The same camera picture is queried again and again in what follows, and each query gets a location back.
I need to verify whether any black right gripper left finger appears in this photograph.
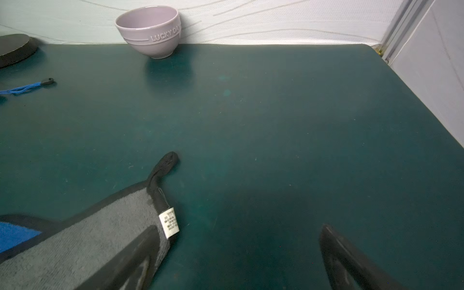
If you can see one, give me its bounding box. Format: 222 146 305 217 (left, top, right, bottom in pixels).
77 226 160 290

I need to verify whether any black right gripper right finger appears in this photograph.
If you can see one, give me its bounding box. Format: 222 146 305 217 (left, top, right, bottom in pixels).
319 224 405 290

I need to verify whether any grey blue microfibre cloth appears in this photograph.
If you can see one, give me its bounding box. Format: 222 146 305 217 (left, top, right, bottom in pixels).
1 152 180 290

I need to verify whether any blue zipper document bag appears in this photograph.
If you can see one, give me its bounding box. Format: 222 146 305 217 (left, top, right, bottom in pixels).
0 78 54 95

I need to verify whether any lilac ceramic bowl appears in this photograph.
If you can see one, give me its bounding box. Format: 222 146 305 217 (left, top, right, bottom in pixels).
115 6 182 59

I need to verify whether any dark oval stand base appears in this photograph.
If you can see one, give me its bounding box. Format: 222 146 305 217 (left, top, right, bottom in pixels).
0 34 38 68

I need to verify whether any aluminium corner frame post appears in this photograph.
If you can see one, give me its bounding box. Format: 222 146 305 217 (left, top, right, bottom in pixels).
374 0 435 65

